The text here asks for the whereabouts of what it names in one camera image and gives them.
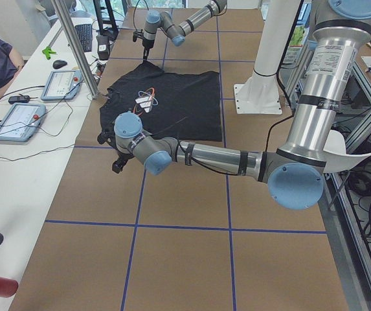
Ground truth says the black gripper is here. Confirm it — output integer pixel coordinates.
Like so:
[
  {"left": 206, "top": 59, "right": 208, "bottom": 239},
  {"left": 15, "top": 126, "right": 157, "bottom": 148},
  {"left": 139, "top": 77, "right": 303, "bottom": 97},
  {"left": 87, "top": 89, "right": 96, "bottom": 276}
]
[
  {"left": 142, "top": 38, "right": 153, "bottom": 60},
  {"left": 117, "top": 149, "right": 133, "bottom": 162}
]

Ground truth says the black graphic t-shirt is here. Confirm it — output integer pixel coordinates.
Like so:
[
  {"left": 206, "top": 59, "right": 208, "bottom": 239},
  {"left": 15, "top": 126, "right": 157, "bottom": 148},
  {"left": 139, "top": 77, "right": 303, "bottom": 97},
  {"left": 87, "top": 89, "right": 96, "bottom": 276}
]
[{"left": 97, "top": 61, "right": 222, "bottom": 146}]

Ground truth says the black keyboard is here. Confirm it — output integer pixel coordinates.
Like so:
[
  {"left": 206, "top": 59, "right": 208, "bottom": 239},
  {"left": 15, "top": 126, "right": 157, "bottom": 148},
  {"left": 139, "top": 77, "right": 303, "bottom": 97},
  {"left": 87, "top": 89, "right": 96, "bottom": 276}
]
[{"left": 74, "top": 23, "right": 93, "bottom": 52}]

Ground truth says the black computer mouse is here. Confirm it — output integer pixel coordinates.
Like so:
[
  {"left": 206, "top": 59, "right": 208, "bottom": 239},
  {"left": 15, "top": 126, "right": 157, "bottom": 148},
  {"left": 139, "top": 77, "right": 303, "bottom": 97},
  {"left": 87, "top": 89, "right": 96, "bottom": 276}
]
[{"left": 52, "top": 60, "right": 67, "bottom": 69}]

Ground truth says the far teach pendant tablet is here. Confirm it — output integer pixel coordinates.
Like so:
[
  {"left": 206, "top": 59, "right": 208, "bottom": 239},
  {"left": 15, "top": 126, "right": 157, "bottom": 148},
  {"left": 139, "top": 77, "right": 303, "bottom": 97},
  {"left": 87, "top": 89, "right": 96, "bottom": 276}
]
[{"left": 40, "top": 70, "right": 82, "bottom": 101}]

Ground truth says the teach pendant tablet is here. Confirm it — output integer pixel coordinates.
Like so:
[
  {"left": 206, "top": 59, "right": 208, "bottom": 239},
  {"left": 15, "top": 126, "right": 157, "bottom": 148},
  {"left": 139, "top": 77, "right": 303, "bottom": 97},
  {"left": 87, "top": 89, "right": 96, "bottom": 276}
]
[
  {"left": 40, "top": 70, "right": 82, "bottom": 101},
  {"left": 0, "top": 103, "right": 47, "bottom": 143}
]

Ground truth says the green plastic clamp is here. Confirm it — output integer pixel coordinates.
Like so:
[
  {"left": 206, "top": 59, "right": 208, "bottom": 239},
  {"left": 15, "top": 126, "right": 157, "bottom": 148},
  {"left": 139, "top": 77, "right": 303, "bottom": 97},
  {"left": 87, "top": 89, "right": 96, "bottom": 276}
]
[{"left": 42, "top": 46, "right": 57, "bottom": 60}]

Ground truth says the near teach pendant tablet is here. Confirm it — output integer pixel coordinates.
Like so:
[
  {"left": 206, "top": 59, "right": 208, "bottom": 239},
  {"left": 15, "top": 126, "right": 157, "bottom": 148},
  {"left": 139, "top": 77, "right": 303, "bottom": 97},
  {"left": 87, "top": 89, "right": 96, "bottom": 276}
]
[{"left": 0, "top": 103, "right": 47, "bottom": 143}]

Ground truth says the black handheld remote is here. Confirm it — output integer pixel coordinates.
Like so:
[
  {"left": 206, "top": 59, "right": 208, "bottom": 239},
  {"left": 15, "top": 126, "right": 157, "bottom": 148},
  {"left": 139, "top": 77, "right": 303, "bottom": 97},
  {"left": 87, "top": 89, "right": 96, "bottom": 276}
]
[{"left": 8, "top": 95, "right": 30, "bottom": 104}]

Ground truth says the white plastic chair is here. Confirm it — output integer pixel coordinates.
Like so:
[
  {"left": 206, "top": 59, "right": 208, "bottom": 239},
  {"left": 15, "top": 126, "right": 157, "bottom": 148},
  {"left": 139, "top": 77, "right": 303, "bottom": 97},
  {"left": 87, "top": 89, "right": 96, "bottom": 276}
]
[{"left": 323, "top": 130, "right": 371, "bottom": 173}]

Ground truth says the aluminium frame post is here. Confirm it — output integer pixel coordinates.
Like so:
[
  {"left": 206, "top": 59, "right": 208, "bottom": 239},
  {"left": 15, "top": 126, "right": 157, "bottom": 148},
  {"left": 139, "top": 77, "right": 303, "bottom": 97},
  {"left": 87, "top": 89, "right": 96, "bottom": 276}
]
[{"left": 51, "top": 0, "right": 99, "bottom": 100}]

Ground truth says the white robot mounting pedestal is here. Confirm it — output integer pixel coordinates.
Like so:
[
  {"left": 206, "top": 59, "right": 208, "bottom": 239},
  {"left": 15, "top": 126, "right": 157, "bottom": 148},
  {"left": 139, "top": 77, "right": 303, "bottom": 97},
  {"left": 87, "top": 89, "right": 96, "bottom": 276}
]
[{"left": 234, "top": 0, "right": 302, "bottom": 115}]

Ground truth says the aluminium frame rack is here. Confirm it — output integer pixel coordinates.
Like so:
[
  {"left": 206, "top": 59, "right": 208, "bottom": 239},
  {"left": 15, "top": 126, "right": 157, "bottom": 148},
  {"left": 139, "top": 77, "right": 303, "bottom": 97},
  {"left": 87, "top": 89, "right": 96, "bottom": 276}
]
[{"left": 285, "top": 32, "right": 371, "bottom": 311}]

